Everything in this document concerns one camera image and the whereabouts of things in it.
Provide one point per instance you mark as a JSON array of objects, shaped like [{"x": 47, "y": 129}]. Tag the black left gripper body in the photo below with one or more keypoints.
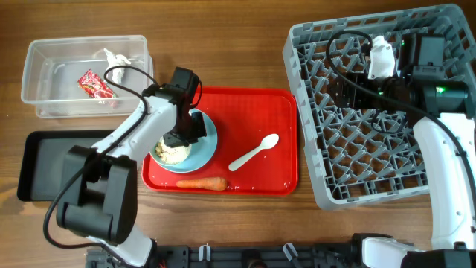
[{"x": 178, "y": 138}]

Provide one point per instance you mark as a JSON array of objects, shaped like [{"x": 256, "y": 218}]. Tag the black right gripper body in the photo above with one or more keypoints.
[{"x": 343, "y": 90}]

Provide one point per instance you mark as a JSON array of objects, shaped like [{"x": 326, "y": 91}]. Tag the mint green bowl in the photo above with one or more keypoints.
[{"x": 168, "y": 156}]

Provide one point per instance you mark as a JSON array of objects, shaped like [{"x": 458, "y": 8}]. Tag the white tissue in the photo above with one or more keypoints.
[{"x": 116, "y": 60}]

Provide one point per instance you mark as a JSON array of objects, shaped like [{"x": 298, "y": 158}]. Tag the red snack wrapper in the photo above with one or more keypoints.
[{"x": 96, "y": 88}]

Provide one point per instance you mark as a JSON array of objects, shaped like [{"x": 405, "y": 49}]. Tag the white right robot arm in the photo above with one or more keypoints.
[{"x": 441, "y": 114}]

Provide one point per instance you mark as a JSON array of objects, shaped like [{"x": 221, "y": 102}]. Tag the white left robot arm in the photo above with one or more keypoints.
[{"x": 98, "y": 198}]

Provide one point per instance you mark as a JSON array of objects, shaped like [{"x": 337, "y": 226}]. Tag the grey dishwasher rack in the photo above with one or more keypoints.
[{"x": 356, "y": 157}]

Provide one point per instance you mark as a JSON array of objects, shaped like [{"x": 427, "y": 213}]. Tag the light blue plate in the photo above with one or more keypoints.
[{"x": 201, "y": 152}]

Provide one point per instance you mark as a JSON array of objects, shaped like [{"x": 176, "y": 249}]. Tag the orange carrot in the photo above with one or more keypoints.
[{"x": 210, "y": 183}]

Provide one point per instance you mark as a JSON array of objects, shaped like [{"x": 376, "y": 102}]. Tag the red plastic tray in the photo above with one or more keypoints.
[{"x": 242, "y": 117}]

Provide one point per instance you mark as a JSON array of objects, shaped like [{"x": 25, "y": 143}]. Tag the white plastic spoon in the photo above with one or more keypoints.
[{"x": 267, "y": 143}]

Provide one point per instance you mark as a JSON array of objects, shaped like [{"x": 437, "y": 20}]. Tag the clear plastic bin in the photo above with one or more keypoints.
[{"x": 54, "y": 66}]

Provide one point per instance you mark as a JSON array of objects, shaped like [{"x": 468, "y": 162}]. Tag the black tray bin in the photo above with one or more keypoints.
[{"x": 41, "y": 171}]

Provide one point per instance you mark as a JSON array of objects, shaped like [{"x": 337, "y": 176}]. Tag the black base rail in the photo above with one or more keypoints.
[{"x": 288, "y": 255}]

